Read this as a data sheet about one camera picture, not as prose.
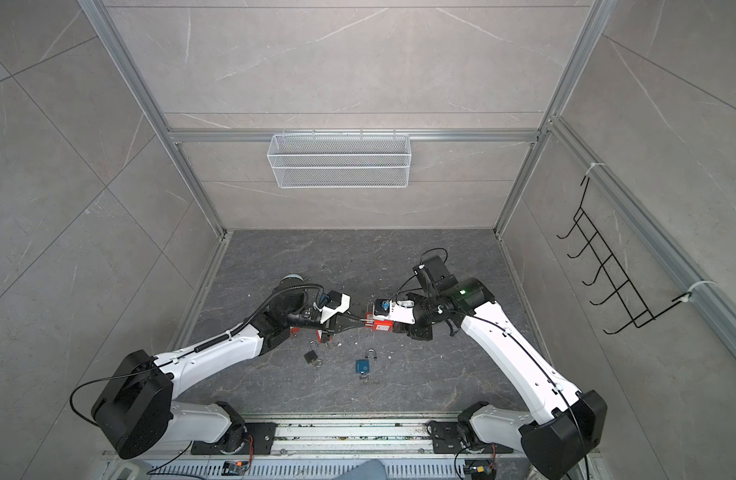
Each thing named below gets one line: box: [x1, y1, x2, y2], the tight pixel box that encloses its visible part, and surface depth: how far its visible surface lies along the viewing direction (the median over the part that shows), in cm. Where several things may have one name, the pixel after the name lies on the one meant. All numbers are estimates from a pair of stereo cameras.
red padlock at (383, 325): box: [373, 319, 395, 332], surface depth 71 cm
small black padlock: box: [303, 339, 319, 364], surface depth 90 cm
